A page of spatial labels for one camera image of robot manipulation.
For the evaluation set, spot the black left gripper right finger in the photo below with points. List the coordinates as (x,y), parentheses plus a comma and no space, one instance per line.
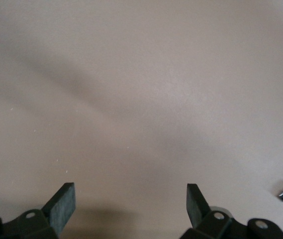
(197,209)

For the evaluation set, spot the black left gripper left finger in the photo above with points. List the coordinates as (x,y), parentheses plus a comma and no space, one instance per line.
(61,209)

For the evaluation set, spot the brown table cover mat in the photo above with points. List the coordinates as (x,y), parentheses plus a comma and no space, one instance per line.
(141,74)

